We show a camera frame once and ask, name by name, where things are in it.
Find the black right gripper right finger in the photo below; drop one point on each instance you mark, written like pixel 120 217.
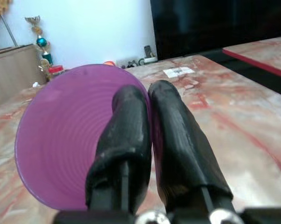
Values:
pixel 177 140

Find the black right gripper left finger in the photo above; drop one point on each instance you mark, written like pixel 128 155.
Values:
pixel 124 140

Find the purple plastic cup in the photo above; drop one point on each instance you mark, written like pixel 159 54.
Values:
pixel 65 135

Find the white printed paper card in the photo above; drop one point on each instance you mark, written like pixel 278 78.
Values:
pixel 178 71

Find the orange round object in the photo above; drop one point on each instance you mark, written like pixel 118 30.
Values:
pixel 108 63

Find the black remote control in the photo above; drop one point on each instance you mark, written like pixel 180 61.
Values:
pixel 148 51

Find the red round tin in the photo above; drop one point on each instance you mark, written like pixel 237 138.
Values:
pixel 55 70

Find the red-edged marble table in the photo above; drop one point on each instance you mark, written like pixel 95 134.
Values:
pixel 263 54

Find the large black television screen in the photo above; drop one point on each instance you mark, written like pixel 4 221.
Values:
pixel 218 25

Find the gold and teal trophy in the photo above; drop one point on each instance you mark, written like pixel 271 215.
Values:
pixel 43 47

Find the beige cardboard box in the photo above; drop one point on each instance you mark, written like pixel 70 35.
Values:
pixel 13 72

